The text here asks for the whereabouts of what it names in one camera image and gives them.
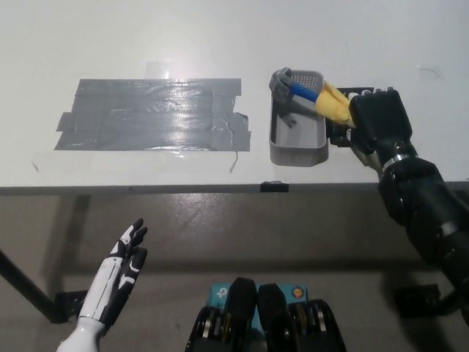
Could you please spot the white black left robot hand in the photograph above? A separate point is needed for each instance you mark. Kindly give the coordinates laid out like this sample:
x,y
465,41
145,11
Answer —
x,y
117,275

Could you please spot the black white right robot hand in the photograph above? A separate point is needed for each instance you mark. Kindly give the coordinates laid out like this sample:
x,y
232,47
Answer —
x,y
381,117

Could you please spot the blue hammer with yellow wrap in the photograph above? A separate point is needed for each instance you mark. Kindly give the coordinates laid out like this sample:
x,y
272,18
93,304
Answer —
x,y
329,106

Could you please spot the grey plastic basket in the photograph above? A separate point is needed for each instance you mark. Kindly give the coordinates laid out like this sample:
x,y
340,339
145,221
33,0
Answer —
x,y
297,141

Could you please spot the black table leg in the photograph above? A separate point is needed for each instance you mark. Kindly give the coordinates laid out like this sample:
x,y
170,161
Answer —
x,y
25,286

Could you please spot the grey duct tape patch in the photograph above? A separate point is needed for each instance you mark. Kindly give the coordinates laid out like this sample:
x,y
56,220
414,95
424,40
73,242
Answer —
x,y
146,117

